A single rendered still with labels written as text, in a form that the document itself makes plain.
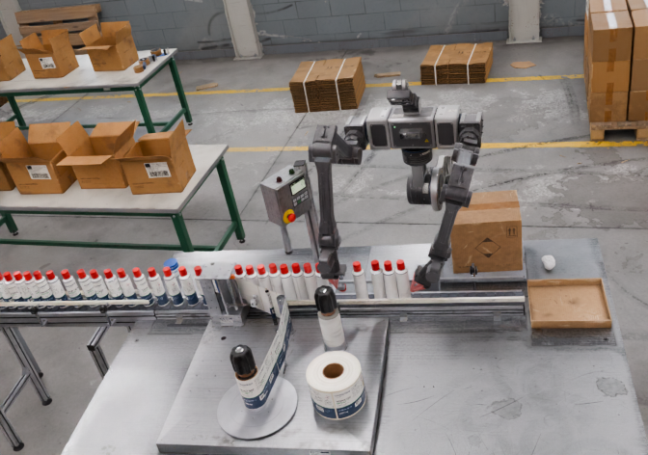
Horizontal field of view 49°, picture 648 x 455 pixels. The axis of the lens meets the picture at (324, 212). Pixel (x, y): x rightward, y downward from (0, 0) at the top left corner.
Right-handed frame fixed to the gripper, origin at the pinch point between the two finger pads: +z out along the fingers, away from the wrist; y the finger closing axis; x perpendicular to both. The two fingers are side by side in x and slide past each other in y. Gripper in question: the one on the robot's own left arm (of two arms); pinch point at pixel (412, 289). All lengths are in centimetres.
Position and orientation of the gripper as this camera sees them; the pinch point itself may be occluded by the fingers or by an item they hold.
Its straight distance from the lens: 302.8
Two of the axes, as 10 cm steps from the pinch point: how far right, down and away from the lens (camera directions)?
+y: -1.7, 5.6, -8.1
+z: -4.8, 6.7, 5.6
